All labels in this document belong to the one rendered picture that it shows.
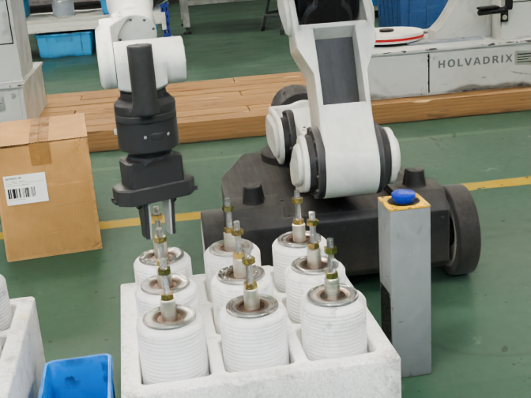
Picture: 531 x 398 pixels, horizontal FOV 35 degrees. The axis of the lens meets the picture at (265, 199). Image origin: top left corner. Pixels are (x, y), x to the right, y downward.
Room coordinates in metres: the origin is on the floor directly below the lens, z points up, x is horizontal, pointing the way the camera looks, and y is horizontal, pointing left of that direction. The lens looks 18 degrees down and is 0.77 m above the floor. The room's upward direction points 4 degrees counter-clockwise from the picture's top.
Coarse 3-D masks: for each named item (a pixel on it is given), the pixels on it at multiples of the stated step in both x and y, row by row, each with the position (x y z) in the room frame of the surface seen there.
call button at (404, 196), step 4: (392, 192) 1.33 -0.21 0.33; (396, 192) 1.32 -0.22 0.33; (400, 192) 1.32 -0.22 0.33; (404, 192) 1.32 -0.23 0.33; (408, 192) 1.32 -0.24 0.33; (412, 192) 1.32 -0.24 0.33; (392, 196) 1.32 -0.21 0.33; (396, 196) 1.31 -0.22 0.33; (400, 196) 1.31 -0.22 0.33; (404, 196) 1.30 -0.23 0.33; (408, 196) 1.30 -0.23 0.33; (412, 196) 1.31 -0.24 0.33; (396, 200) 1.31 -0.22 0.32; (400, 200) 1.30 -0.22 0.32; (404, 200) 1.30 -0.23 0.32; (408, 200) 1.30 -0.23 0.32; (412, 200) 1.32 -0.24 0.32
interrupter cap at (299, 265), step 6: (300, 258) 1.25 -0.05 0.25; (306, 258) 1.25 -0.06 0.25; (324, 258) 1.24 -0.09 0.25; (294, 264) 1.23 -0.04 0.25; (300, 264) 1.23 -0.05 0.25; (306, 264) 1.23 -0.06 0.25; (324, 264) 1.23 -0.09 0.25; (336, 264) 1.21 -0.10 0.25; (294, 270) 1.21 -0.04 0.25; (300, 270) 1.20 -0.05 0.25; (306, 270) 1.20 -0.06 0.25; (312, 270) 1.20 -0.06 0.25; (318, 270) 1.20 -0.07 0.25; (324, 270) 1.20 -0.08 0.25
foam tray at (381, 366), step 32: (128, 288) 1.35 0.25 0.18; (128, 320) 1.22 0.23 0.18; (288, 320) 1.18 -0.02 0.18; (128, 352) 1.11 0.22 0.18; (288, 352) 1.11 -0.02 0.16; (384, 352) 1.06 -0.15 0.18; (128, 384) 1.02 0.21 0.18; (160, 384) 1.02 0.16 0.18; (192, 384) 1.01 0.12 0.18; (224, 384) 1.01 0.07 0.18; (256, 384) 1.01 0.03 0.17; (288, 384) 1.02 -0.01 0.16; (320, 384) 1.03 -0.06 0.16; (352, 384) 1.03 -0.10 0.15; (384, 384) 1.04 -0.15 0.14
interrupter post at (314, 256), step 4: (320, 248) 1.22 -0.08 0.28; (308, 252) 1.22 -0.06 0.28; (312, 252) 1.21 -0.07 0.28; (316, 252) 1.21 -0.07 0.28; (320, 252) 1.22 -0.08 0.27; (308, 256) 1.22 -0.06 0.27; (312, 256) 1.21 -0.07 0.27; (316, 256) 1.21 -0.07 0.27; (320, 256) 1.22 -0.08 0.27; (308, 260) 1.22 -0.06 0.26; (312, 260) 1.21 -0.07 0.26; (316, 260) 1.21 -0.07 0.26; (320, 260) 1.22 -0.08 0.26; (308, 264) 1.22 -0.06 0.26; (312, 264) 1.21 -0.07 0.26; (316, 264) 1.21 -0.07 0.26; (320, 264) 1.22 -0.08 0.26
